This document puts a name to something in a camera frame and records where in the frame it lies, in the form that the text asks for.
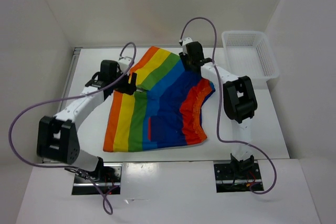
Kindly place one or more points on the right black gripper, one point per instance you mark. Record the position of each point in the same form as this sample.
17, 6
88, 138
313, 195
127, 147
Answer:
183, 57

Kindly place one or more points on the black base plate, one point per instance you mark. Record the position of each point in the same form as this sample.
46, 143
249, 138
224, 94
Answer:
109, 184
228, 182

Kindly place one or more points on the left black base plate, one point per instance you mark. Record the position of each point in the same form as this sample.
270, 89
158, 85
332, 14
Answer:
109, 184

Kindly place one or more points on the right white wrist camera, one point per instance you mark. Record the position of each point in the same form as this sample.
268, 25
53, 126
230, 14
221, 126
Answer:
183, 42

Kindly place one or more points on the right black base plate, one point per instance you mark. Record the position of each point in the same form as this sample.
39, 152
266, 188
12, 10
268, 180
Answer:
228, 182

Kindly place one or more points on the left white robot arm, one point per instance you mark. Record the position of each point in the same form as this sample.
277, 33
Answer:
57, 135

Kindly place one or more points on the white plastic basket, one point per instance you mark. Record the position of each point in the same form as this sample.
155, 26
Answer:
248, 53

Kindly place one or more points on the rainbow striped shorts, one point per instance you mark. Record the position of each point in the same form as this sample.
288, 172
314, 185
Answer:
167, 114

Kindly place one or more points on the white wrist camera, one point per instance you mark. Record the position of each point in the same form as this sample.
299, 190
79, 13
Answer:
125, 63
183, 42

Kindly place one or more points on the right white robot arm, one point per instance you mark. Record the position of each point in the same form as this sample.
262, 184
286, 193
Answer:
237, 99

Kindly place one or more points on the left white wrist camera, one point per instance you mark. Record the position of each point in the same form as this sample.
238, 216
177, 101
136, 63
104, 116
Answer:
125, 63

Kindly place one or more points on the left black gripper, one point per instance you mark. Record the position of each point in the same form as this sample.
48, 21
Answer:
128, 88

